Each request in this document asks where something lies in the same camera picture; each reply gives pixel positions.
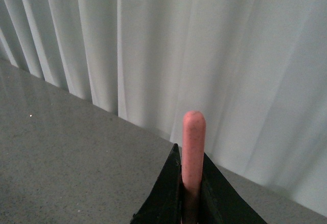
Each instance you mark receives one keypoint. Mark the pink chopstick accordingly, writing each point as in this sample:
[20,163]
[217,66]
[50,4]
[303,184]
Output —
[193,138]

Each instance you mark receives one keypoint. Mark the white pleated curtain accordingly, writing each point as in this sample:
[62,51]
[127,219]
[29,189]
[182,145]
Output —
[256,69]

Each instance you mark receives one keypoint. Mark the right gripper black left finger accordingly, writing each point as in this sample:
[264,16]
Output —
[163,205]

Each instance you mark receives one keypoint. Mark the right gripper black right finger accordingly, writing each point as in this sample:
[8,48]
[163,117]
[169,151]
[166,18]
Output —
[219,201]

